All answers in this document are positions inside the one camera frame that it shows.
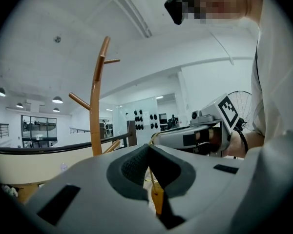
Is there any person's right forearm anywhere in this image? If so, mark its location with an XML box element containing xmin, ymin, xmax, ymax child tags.
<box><xmin>226</xmin><ymin>130</ymin><xmax>266</xmax><ymax>159</ymax></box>

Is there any person's beige shirt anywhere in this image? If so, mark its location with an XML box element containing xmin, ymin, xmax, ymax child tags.
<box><xmin>249</xmin><ymin>0</ymin><xmax>293</xmax><ymax>142</ymax></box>

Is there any brown wooden table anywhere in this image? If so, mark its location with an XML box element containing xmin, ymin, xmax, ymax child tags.
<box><xmin>13</xmin><ymin>182</ymin><xmax>40</xmax><ymax>204</ymax></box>

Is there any brown wooden coat rack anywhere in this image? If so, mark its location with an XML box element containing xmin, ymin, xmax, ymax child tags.
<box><xmin>68</xmin><ymin>36</ymin><xmax>122</xmax><ymax>157</ymax></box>

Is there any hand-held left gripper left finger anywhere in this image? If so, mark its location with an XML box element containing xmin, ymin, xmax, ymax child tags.
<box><xmin>24</xmin><ymin>144</ymin><xmax>172</xmax><ymax>234</ymax></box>

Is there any white flower bouquet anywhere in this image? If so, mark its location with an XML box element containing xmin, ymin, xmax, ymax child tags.
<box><xmin>1</xmin><ymin>184</ymin><xmax>21</xmax><ymax>197</ymax></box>

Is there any cream balustrade black handrail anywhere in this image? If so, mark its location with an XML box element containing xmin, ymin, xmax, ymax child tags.
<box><xmin>0</xmin><ymin>133</ymin><xmax>133</xmax><ymax>185</ymax></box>

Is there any frosted glass partition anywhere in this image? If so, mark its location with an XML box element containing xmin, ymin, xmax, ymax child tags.
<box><xmin>112</xmin><ymin>97</ymin><xmax>158</xmax><ymax>146</ymax></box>

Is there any black pedestal fan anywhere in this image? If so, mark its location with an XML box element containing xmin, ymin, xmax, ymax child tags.
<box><xmin>226</xmin><ymin>90</ymin><xmax>253</xmax><ymax>133</ymax></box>

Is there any group of black caps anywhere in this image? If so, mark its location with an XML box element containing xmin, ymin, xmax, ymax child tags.
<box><xmin>133</xmin><ymin>109</ymin><xmax>160</xmax><ymax>131</ymax></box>

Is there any black head-worn camera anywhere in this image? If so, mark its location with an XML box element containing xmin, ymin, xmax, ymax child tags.
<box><xmin>164</xmin><ymin>0</ymin><xmax>187</xmax><ymax>26</ymax></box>

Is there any black framed window wall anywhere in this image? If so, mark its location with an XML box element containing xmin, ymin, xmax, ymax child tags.
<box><xmin>21</xmin><ymin>115</ymin><xmax>58</xmax><ymax>142</ymax></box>

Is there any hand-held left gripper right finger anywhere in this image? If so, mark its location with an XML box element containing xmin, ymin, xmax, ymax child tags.
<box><xmin>150</xmin><ymin>129</ymin><xmax>293</xmax><ymax>234</ymax></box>

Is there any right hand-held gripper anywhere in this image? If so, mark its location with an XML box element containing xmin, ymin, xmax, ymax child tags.
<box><xmin>153</xmin><ymin>93</ymin><xmax>248</xmax><ymax>157</ymax></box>

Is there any black metal stair railing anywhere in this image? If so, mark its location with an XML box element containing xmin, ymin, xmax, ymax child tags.
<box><xmin>69</xmin><ymin>127</ymin><xmax>91</xmax><ymax>134</ymax></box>

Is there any dark brown wooden post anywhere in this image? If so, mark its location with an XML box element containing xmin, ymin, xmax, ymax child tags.
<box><xmin>126</xmin><ymin>120</ymin><xmax>138</xmax><ymax>147</ymax></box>

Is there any person's right hand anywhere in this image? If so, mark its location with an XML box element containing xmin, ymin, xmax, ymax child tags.
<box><xmin>197</xmin><ymin>128</ymin><xmax>222</xmax><ymax>147</ymax></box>

